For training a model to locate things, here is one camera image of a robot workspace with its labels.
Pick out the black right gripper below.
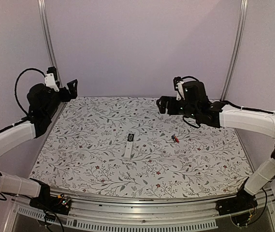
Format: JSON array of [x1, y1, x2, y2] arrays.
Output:
[[157, 96, 199, 120]]

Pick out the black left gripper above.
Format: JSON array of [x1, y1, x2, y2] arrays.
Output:
[[43, 79, 77, 118]]

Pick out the white remote control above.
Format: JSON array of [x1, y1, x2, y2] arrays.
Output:
[[123, 133, 135, 160]]

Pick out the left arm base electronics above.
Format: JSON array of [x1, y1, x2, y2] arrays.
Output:
[[29, 193, 72, 215]]

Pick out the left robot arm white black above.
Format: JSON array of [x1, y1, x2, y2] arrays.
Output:
[[0, 80, 78, 210]]

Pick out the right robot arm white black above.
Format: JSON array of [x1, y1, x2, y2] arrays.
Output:
[[156, 77, 275, 211]]

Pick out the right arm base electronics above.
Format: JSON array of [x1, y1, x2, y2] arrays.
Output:
[[216, 196, 258, 227]]

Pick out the floral patterned table mat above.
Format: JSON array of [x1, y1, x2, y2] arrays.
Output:
[[30, 97, 252, 198]]

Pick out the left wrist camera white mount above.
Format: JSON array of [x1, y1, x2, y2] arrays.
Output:
[[44, 66, 60, 92]]

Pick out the left aluminium frame post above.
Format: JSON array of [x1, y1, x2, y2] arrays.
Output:
[[37, 0, 60, 84]]

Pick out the aluminium frame post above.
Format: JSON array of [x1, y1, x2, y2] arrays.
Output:
[[37, 0, 60, 84], [220, 0, 248, 100]]

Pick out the left black camera cable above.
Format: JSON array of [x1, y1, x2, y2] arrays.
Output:
[[14, 68, 46, 116]]

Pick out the front aluminium rail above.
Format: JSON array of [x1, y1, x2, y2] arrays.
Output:
[[3, 187, 275, 232]]

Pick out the right aluminium frame post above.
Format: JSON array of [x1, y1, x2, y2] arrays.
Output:
[[220, 0, 248, 100]]

